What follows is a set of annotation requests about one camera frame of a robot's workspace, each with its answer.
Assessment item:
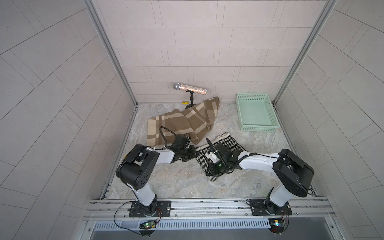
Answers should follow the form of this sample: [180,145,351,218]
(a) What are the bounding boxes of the black white houndstooth scarf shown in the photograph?
[196,133,245,178]

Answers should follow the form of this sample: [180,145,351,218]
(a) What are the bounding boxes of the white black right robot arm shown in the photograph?
[205,143,315,216]

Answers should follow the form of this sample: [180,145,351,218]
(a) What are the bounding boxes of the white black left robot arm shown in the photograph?
[116,135,196,217]

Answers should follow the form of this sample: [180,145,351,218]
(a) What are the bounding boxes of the mint green plastic basket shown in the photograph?
[236,93,280,133]

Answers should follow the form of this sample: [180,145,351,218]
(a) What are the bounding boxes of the brown beige plaid blanket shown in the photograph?
[147,97,220,147]

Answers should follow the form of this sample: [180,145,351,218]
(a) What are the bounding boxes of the black microphone stand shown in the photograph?
[186,90,195,109]

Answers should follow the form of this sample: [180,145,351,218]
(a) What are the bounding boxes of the glitter microphone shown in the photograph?
[173,83,207,95]

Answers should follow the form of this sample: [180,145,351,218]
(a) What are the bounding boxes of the left green circuit board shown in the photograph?
[140,221,157,230]

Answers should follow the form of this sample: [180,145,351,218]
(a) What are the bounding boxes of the green circuit board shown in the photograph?
[140,221,157,230]
[268,219,286,234]

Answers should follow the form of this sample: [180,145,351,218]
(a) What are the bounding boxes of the right green circuit board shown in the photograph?
[268,219,286,234]

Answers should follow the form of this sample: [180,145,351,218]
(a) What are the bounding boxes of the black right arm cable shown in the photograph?
[209,137,281,182]

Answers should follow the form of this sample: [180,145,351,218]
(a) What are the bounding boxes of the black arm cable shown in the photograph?
[209,137,281,182]
[158,126,191,148]

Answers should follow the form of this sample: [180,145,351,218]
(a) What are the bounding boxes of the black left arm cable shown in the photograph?
[158,126,191,148]

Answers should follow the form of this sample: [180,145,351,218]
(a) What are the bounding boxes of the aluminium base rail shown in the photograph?
[83,197,335,231]

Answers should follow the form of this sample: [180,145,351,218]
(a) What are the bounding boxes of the aluminium corner post left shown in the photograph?
[84,0,138,109]

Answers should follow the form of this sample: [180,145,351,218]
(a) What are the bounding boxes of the aluminium corner post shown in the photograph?
[273,0,337,107]
[84,0,138,109]

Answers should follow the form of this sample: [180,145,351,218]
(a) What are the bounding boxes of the aluminium corner post right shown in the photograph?
[273,0,337,107]

